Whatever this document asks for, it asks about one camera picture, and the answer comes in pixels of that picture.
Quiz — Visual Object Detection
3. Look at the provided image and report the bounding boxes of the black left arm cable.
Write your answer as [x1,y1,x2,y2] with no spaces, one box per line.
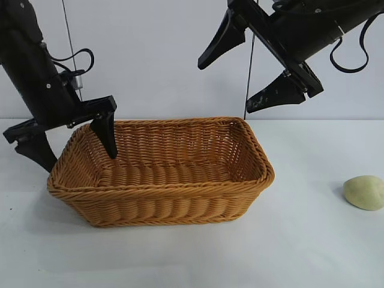
[52,47,95,79]

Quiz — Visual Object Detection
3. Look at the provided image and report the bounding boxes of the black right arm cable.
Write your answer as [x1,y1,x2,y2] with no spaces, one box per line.
[329,11,384,73]

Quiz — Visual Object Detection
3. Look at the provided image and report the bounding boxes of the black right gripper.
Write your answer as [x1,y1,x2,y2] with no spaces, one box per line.
[197,0,324,114]

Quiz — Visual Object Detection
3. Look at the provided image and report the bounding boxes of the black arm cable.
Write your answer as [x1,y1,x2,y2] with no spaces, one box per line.
[329,11,384,73]
[52,47,95,79]

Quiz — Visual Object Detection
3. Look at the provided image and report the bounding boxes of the woven orange wicker basket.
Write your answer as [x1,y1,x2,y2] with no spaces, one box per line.
[46,116,276,229]

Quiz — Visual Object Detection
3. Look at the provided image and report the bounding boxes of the pale yellow egg yolk pastry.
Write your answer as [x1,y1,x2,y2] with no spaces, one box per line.
[343,175,384,212]

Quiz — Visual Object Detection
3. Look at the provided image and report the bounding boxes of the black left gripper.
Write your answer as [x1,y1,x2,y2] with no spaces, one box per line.
[0,43,118,174]

